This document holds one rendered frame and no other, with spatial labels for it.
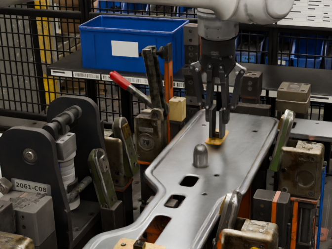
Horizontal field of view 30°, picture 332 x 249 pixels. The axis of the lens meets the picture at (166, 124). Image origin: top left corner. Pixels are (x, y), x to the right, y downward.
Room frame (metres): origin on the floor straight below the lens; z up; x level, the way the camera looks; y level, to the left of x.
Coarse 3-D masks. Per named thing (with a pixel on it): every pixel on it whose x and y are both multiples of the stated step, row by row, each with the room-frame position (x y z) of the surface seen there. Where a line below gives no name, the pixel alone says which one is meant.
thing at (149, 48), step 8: (144, 48) 1.37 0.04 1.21; (152, 48) 1.39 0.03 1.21; (160, 48) 1.36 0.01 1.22; (144, 56) 1.36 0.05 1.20; (152, 56) 1.36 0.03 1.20; (160, 56) 1.36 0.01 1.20; (152, 64) 1.36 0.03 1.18; (152, 72) 1.36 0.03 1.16; (160, 72) 1.39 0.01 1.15; (152, 80) 1.36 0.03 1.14; (160, 80) 1.38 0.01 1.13; (152, 88) 1.36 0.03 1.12; (160, 88) 1.38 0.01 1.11; (152, 96) 1.36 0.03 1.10; (160, 96) 1.38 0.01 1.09; (152, 104) 1.36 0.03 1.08; (160, 104) 1.35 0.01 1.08
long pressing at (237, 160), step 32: (192, 128) 1.40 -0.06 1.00; (256, 128) 1.39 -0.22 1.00; (160, 160) 1.22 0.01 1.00; (192, 160) 1.23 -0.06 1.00; (224, 160) 1.22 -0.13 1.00; (256, 160) 1.22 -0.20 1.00; (160, 192) 1.08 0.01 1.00; (192, 192) 1.08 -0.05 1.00; (224, 192) 1.08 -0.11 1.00; (192, 224) 0.96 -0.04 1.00
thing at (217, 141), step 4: (216, 132) 1.32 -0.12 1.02; (228, 132) 1.34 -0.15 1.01; (208, 136) 1.32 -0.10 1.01; (216, 136) 1.31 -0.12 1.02; (224, 136) 1.32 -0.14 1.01; (208, 140) 1.30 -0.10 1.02; (212, 140) 1.30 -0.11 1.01; (216, 140) 1.30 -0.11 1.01; (220, 140) 1.29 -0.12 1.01; (216, 144) 1.28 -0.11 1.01; (220, 144) 1.28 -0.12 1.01
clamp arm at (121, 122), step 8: (120, 120) 1.20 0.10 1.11; (112, 128) 1.20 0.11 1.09; (120, 128) 1.20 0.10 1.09; (128, 128) 1.21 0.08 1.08; (120, 136) 1.20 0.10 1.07; (128, 136) 1.20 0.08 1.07; (128, 144) 1.21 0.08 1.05; (128, 152) 1.20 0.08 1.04; (128, 160) 1.19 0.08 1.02; (136, 160) 1.22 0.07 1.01; (128, 168) 1.19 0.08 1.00; (136, 168) 1.21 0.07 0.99; (128, 176) 1.19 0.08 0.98
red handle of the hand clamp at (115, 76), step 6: (114, 72) 1.41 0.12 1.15; (114, 78) 1.40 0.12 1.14; (120, 78) 1.40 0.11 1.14; (120, 84) 1.40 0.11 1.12; (126, 84) 1.39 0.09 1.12; (132, 90) 1.39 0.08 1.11; (138, 90) 1.39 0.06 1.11; (138, 96) 1.38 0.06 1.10; (144, 96) 1.38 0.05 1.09; (144, 102) 1.38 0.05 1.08; (150, 102) 1.37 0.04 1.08; (162, 108) 1.37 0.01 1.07
